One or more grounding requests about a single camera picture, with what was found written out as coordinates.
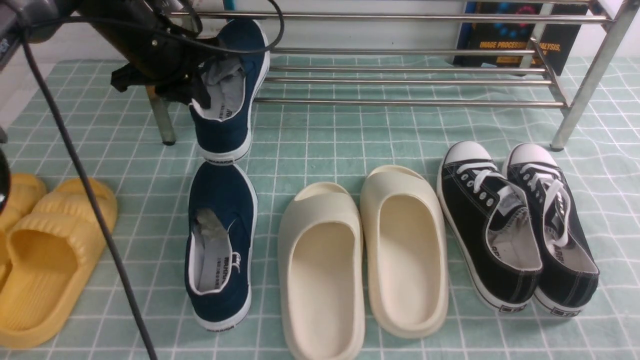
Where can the black canvas sneaker left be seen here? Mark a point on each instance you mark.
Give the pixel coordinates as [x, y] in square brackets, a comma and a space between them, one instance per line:
[491, 220]

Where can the cream slide sandal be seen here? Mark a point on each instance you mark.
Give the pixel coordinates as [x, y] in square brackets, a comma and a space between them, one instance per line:
[320, 251]
[406, 251]

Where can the yellow slide sandal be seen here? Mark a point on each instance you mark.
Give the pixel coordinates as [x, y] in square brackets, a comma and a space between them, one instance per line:
[26, 190]
[54, 251]

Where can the dark image processing book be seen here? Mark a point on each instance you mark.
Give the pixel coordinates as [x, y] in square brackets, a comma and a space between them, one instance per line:
[556, 41]

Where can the yellow slide sandal inner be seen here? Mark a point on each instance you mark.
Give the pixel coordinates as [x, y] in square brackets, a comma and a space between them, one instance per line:
[54, 251]

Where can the navy slip-on shoe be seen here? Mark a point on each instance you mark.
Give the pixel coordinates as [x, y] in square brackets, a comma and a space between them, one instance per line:
[223, 130]
[222, 217]

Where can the cream slide sandal left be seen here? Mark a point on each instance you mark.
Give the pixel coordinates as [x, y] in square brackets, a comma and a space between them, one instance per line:
[320, 251]

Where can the green checkered cloth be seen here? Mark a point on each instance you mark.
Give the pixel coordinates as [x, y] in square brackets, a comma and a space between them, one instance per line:
[295, 145]

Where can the yellow slide sandal outer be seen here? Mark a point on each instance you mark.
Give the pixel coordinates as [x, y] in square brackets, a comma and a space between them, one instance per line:
[26, 190]

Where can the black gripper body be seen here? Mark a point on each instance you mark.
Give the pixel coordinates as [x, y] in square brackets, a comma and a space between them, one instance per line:
[158, 54]

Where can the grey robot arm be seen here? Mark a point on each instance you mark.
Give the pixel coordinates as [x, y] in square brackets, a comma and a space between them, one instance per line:
[25, 22]

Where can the black canvas sneaker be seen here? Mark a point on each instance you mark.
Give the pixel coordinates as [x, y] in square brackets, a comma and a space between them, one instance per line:
[570, 275]
[491, 220]

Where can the metal shoe rack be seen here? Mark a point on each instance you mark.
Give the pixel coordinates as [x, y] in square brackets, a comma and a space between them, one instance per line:
[616, 28]

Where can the black canvas sneaker right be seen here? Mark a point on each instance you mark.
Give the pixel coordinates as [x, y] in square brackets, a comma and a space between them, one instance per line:
[570, 275]

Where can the teal pole behind rack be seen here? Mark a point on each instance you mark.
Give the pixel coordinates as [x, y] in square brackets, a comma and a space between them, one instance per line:
[229, 5]

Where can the cream slide sandal right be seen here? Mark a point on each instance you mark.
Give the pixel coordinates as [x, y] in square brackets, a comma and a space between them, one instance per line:
[406, 251]

